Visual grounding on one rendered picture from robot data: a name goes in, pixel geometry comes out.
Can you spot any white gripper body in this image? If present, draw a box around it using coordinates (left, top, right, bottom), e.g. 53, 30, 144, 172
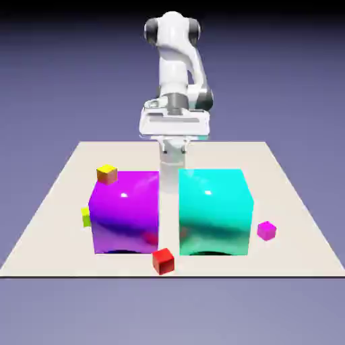
138, 106, 212, 142

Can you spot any small yellow cube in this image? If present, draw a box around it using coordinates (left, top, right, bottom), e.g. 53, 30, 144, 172
96, 164, 119, 186

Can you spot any small lime green cube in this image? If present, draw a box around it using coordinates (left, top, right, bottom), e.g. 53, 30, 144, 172
80, 207, 92, 228

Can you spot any small red cube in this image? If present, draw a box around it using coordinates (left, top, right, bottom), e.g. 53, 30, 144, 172
151, 247, 175, 276

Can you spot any small magenta cube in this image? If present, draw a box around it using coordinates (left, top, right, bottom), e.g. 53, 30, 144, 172
256, 220, 278, 242

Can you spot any large cyan box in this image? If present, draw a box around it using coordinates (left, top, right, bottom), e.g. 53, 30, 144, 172
178, 168, 255, 257

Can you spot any large purple box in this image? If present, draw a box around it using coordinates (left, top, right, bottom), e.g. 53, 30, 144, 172
88, 170, 160, 255

